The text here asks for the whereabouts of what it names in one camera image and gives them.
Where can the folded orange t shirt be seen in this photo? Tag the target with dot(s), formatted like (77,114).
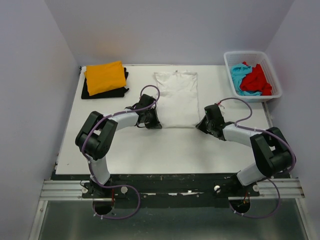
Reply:
(104,77)

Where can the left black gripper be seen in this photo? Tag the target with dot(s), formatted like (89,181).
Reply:
(156,124)

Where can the cyan t shirt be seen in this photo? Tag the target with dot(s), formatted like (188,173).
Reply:
(238,73)

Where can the left white knob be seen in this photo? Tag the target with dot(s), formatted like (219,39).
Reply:
(124,189)

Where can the white knob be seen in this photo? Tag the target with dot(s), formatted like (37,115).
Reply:
(124,189)
(217,188)

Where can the white plastic basket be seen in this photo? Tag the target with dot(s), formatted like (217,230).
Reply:
(252,58)

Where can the white t shirt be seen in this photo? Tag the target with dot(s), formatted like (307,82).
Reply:
(178,105)

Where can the red t shirt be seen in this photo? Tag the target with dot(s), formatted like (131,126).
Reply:
(255,83)

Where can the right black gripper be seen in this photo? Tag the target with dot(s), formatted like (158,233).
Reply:
(201,126)

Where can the black base frame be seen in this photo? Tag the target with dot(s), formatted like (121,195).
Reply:
(166,191)

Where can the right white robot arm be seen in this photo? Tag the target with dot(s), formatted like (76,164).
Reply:
(271,151)

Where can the folded black t shirt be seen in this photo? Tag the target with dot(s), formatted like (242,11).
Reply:
(115,93)

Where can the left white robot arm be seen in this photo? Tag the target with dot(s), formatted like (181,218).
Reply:
(96,135)

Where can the right white knob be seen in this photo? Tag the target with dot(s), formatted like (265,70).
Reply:
(217,188)

